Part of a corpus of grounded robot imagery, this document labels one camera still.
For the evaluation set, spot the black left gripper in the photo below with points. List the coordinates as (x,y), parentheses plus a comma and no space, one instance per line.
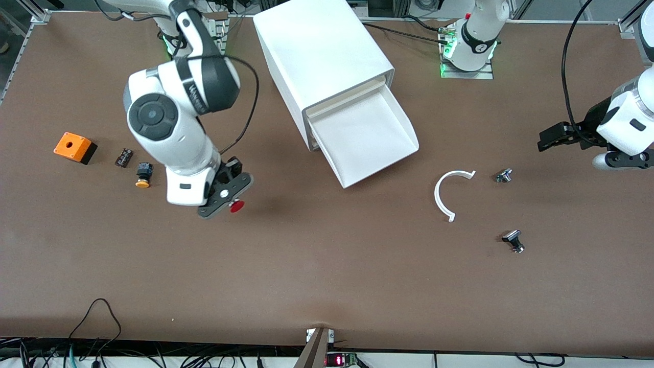
(591,122)

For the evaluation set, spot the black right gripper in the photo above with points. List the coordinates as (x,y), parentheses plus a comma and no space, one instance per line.
(232,168)

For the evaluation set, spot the red push button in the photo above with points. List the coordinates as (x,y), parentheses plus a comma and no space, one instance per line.
(236,206)

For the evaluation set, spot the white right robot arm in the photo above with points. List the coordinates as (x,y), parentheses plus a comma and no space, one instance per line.
(173,138)

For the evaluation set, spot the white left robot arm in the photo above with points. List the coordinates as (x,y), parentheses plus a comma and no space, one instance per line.
(477,41)

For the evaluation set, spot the yellow push button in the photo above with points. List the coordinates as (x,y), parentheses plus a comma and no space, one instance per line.
(143,176)

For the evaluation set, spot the orange black button box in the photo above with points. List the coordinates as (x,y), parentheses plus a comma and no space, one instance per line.
(71,145)

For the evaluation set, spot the small black terminal block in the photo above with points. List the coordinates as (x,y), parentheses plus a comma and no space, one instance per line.
(124,157)

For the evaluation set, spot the white curved plastic arc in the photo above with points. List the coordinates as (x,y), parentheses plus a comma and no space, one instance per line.
(438,194)

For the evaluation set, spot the device with red light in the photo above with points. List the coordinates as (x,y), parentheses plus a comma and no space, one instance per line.
(340,360)

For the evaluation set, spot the small silver switch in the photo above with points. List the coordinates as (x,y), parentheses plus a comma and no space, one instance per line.
(504,175)

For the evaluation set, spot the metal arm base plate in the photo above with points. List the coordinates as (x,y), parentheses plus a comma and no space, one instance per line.
(467,74)
(220,30)

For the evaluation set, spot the black silver key switch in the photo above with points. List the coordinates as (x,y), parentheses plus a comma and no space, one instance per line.
(513,240)

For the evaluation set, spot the aluminium frame corner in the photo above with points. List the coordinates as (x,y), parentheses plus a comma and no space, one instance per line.
(41,18)
(624,28)

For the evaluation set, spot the brown camera mount bracket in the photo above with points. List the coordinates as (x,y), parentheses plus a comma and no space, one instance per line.
(314,350)

